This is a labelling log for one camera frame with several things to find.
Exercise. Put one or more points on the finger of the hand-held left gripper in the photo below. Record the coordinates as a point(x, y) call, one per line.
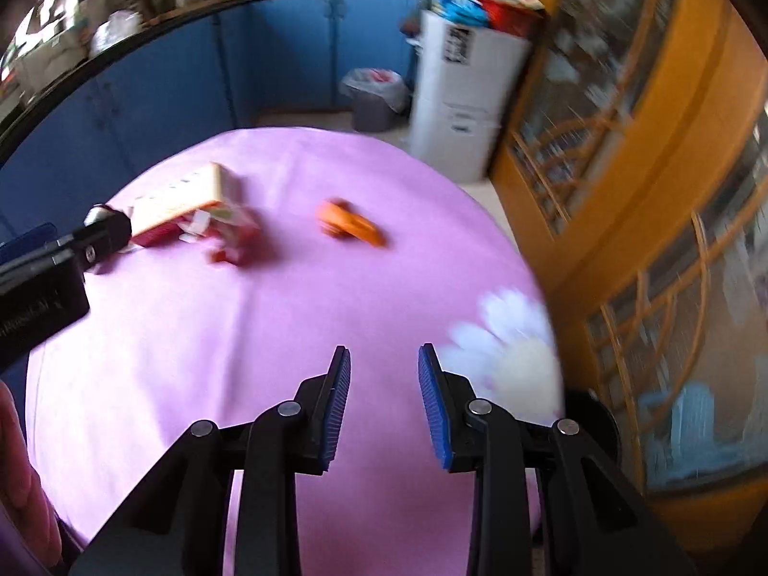
point(27, 241)
point(96, 240)

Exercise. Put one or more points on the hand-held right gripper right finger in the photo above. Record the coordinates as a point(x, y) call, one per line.
point(433, 414)

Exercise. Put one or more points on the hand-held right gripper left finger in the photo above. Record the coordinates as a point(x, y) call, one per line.
point(336, 408)

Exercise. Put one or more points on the brown pill bottle white cap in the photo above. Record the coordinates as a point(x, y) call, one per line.
point(96, 215)

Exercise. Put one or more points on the red cream medicine box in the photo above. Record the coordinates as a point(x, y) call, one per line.
point(180, 201)

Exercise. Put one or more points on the orange white small carton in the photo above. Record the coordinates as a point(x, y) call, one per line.
point(231, 240)

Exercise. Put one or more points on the orange wrapper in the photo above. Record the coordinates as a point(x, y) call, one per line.
point(351, 225)

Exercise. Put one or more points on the person's left forearm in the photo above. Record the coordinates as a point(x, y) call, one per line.
point(24, 480)

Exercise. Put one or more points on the blue kitchen cabinets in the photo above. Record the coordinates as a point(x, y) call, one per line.
point(180, 72)

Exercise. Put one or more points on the white plastic bag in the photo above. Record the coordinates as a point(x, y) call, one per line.
point(114, 33)

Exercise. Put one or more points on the light blue plastic stool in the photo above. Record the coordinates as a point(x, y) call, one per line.
point(684, 432)

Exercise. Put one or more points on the grey bin with plastic bag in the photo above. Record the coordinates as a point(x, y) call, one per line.
point(375, 99)

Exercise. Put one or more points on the grey plastic storage cabinet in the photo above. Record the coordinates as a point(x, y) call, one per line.
point(462, 102)

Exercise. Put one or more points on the wooden glass sliding door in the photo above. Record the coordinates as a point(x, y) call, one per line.
point(660, 192)

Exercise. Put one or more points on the blue snack packet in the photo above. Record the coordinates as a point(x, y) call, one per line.
point(456, 9)

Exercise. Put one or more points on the red plastic basket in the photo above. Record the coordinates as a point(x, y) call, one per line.
point(513, 15)

